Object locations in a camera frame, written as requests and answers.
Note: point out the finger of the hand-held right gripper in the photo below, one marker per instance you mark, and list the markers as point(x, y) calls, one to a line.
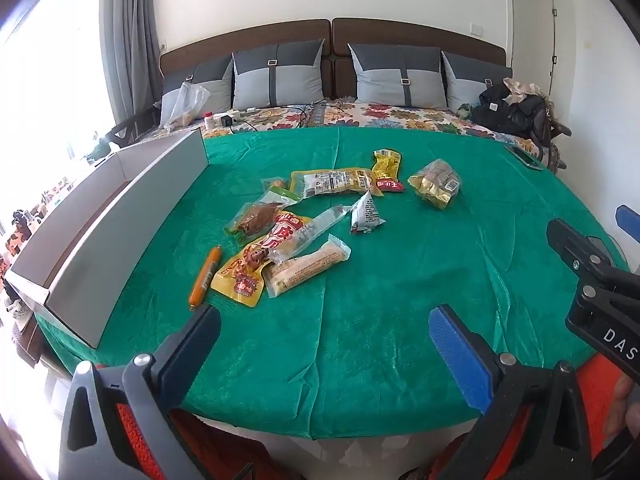
point(575, 245)
point(627, 217)

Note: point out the grey two-tone pillow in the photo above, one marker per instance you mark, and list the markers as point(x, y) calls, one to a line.
point(280, 80)
point(470, 82)
point(395, 77)
point(215, 82)

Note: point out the yellow red-label packet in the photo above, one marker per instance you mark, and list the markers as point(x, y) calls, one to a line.
point(387, 167)

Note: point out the white wall switch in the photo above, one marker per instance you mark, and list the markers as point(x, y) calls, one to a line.
point(476, 29)

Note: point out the brown dried meat packet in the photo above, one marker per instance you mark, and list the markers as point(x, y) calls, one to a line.
point(252, 220)

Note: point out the silver-edged smartphone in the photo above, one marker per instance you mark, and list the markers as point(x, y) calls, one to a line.
point(522, 156)

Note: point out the silver triangular packet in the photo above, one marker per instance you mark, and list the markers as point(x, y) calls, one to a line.
point(367, 215)

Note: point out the dark brown handbag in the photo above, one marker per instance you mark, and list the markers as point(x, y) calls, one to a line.
point(541, 122)

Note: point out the red clothing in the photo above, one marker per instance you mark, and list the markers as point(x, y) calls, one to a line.
point(597, 390)

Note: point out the yellow red printed packet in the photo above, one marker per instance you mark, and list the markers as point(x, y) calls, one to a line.
point(240, 280)

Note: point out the beige clothing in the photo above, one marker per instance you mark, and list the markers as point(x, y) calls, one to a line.
point(517, 87)

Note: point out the yellow-edged peanut packet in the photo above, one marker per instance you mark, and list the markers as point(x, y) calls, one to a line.
point(332, 181)

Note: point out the grey curtain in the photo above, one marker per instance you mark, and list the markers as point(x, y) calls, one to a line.
point(130, 35)

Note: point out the white red-cap bottle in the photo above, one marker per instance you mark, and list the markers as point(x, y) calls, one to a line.
point(208, 121)

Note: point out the gold clear candy packet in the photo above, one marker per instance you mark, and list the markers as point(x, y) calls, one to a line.
point(435, 185)

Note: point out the white wafer packet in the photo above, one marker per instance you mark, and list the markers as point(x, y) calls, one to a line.
point(300, 272)

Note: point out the grey box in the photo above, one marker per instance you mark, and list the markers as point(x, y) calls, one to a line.
point(125, 240)

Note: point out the clear long packet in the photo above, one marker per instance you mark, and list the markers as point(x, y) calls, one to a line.
point(320, 222)

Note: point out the row of small ornaments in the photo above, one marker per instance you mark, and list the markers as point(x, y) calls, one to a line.
point(22, 222)

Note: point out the black jacket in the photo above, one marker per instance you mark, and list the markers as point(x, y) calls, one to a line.
point(505, 110)

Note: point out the floral bedsheet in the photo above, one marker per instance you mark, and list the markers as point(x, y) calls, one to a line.
point(400, 115)

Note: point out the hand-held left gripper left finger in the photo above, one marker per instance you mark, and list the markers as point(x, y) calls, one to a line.
point(197, 340)

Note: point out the green tablecloth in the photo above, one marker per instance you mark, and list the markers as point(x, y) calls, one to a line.
point(400, 285)

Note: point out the green-edged clear packet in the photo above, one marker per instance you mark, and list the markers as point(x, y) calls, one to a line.
point(280, 195)

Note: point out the black charger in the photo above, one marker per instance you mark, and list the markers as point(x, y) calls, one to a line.
point(229, 121)

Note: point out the white power strip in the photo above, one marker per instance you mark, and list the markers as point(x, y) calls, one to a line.
point(245, 112)

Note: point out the person's right hand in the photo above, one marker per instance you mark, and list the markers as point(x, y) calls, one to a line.
point(627, 402)

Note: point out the white door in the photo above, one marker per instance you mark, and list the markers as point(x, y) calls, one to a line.
point(570, 60)

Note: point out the clear plastic bag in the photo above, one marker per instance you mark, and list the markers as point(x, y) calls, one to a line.
point(187, 105)

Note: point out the brown headboard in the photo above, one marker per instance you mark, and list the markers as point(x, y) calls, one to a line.
point(300, 30)

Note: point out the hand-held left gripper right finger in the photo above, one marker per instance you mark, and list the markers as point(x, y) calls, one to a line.
point(457, 360)

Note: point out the small orange packet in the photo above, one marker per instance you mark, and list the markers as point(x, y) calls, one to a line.
point(273, 182)

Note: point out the orange sausage stick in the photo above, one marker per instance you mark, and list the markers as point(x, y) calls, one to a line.
point(204, 277)

